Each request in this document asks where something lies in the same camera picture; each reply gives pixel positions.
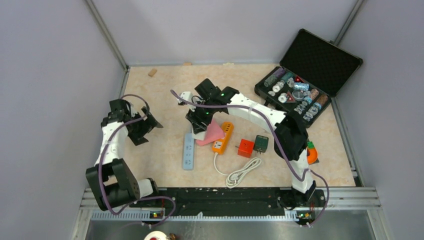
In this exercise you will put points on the orange power strip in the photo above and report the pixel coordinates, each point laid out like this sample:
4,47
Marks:
219,146

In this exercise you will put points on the red white emergency button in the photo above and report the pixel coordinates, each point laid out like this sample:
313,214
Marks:
157,235

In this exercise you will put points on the pink triangular power strip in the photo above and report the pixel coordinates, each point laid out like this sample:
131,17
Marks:
214,132

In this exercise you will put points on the green cube socket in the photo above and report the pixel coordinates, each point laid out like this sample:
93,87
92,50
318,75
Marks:
261,144

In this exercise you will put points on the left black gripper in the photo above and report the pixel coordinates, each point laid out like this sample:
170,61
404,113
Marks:
138,137

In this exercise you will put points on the white cube socket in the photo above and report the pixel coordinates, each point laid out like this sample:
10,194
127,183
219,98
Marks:
199,135

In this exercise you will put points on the blue power strip with cable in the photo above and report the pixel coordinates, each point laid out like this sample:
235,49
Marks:
188,155

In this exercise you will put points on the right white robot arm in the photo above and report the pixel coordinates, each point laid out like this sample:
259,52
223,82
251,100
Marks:
289,133

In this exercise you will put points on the small wooden block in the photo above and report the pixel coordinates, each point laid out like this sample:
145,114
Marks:
152,72

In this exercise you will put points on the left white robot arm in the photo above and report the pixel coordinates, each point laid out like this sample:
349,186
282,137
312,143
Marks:
111,181

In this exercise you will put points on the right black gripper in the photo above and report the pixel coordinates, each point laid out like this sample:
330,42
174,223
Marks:
196,121

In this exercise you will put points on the black open case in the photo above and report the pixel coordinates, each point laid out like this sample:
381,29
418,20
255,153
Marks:
310,74

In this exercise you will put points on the red cube socket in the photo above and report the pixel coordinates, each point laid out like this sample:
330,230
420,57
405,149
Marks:
245,148

